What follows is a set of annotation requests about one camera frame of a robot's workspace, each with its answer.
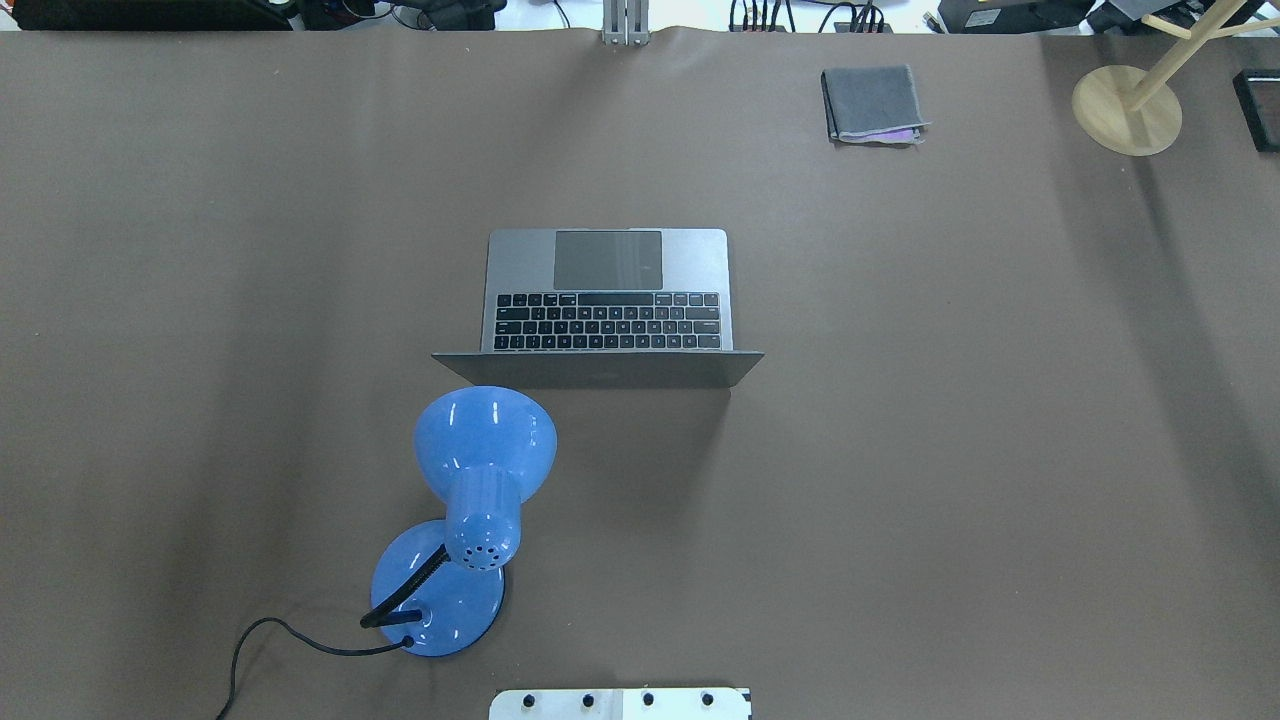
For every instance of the black box at table edge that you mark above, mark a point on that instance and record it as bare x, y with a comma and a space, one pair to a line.
1258, 95

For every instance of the blue desk lamp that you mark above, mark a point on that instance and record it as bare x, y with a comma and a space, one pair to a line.
484, 452

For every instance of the wooden mug tree stand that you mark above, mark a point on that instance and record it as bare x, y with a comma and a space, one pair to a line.
1133, 111

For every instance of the aluminium frame post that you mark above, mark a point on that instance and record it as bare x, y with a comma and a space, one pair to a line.
625, 23

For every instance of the grey laptop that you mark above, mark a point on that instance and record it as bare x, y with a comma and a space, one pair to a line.
635, 308

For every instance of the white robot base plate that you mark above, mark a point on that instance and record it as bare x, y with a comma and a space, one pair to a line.
624, 703

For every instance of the folded grey cloth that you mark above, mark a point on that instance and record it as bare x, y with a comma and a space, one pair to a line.
868, 105

